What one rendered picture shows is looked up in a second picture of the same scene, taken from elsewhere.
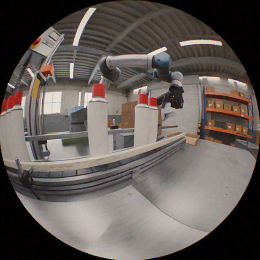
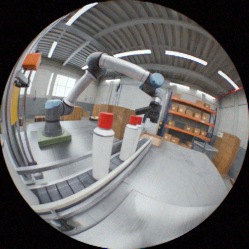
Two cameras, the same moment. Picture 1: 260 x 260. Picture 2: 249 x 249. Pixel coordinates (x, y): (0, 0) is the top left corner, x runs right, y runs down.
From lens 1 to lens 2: 0.14 m
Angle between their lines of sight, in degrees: 24
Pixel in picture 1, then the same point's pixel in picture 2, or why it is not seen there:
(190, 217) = (165, 199)
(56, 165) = (78, 197)
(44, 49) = not seen: outside the picture
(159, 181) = (141, 180)
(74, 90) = (48, 70)
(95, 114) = (106, 147)
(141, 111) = (132, 132)
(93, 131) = (102, 160)
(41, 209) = (96, 235)
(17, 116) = not seen: outside the picture
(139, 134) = (127, 149)
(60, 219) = (114, 229)
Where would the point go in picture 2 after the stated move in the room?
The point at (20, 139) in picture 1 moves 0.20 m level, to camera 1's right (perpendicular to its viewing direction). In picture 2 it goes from (20, 185) to (126, 205)
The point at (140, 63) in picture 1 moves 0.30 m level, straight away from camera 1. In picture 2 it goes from (135, 75) to (122, 88)
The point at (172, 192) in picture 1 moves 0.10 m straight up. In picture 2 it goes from (151, 186) to (162, 171)
